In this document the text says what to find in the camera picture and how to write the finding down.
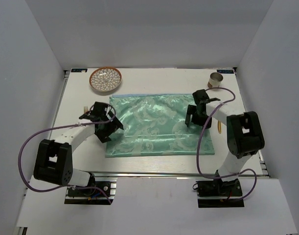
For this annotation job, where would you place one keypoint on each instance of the metal cup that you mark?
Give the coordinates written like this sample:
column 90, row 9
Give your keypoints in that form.
column 215, row 80

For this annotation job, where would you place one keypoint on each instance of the blue label sticker left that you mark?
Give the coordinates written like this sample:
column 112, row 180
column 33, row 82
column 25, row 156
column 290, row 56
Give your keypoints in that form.
column 78, row 70

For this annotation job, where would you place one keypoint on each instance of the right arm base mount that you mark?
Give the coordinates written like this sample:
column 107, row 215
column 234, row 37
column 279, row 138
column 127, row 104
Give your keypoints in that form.
column 219, row 194

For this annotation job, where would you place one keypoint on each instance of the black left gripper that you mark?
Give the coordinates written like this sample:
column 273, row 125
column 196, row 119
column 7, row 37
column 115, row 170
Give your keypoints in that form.
column 102, row 135

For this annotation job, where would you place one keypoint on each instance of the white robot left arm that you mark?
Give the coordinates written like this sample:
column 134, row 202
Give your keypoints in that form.
column 54, row 162

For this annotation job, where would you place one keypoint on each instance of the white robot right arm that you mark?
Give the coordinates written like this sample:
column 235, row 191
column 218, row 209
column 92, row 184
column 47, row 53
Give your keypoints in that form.
column 244, row 134

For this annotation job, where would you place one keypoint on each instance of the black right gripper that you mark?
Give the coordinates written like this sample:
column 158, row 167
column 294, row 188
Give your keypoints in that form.
column 191, row 110

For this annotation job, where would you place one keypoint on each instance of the gold knife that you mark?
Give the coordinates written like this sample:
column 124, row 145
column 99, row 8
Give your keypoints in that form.
column 219, row 127

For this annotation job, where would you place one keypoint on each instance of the blue label sticker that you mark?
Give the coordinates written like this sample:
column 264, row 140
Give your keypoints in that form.
column 78, row 70
column 226, row 71

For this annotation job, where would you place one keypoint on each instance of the green satin cloth napkin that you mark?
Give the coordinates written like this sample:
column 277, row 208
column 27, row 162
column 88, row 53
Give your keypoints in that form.
column 154, row 126

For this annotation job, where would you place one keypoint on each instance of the patterned orange rim plate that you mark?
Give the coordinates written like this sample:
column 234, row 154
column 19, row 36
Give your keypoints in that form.
column 105, row 79

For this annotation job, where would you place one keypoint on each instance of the blue label sticker right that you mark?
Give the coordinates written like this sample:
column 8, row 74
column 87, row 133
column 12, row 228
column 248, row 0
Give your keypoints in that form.
column 226, row 71

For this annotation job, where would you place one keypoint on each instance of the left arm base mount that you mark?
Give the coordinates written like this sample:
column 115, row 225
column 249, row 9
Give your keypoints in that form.
column 93, row 196

